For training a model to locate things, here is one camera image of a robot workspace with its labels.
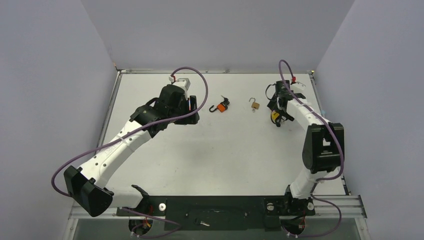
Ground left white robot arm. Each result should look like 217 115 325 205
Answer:
63 78 200 217

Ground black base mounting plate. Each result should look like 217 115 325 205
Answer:
116 195 316 231

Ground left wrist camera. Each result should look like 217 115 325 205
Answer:
168 75 191 91

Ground aluminium frame rail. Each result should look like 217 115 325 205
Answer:
67 195 368 220

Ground purple cable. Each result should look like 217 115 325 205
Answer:
278 59 345 182
50 66 209 198

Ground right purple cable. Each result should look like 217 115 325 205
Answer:
278 59 345 182

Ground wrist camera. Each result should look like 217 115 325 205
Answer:
168 75 191 91
290 76 306 93

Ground orange padlock with key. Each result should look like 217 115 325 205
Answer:
209 95 230 113

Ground brass padlock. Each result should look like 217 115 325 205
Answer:
249 97 260 113

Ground yellow padlock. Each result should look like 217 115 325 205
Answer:
270 110 281 127

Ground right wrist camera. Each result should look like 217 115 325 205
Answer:
290 76 306 93

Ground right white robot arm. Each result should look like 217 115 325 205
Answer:
266 80 344 216

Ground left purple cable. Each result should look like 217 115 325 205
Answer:
50 66 209 198

